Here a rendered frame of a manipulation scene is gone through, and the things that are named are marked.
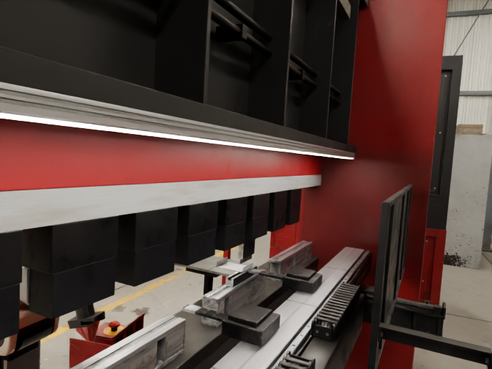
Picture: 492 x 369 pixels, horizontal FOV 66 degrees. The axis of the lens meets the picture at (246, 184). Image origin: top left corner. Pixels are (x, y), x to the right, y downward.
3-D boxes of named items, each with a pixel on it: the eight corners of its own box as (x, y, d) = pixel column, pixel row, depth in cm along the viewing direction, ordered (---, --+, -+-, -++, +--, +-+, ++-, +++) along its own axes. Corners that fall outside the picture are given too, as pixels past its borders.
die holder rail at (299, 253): (301, 256, 217) (302, 240, 217) (311, 258, 215) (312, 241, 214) (266, 279, 172) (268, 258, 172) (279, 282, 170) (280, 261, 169)
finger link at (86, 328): (91, 349, 121) (86, 321, 121) (72, 351, 123) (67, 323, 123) (104, 340, 128) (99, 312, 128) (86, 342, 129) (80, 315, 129)
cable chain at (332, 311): (342, 291, 125) (343, 280, 125) (360, 295, 123) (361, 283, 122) (310, 336, 92) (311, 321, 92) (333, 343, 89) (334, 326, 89)
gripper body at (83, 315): (94, 323, 121) (89, 301, 121) (67, 326, 123) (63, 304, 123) (106, 315, 127) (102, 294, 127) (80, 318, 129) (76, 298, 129)
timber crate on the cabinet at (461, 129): (453, 138, 633) (455, 127, 632) (476, 139, 621) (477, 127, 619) (461, 134, 552) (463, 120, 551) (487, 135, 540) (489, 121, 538)
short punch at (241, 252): (249, 258, 148) (250, 234, 147) (253, 258, 147) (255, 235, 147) (237, 263, 139) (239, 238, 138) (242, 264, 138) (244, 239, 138)
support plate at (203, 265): (196, 255, 164) (197, 252, 164) (251, 266, 152) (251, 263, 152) (170, 263, 148) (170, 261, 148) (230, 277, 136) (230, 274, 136)
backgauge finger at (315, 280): (256, 270, 148) (257, 258, 147) (321, 284, 136) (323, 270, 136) (242, 278, 137) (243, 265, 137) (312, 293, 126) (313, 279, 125)
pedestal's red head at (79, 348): (104, 352, 142) (105, 305, 141) (143, 359, 139) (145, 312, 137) (67, 382, 123) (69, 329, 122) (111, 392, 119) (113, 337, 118)
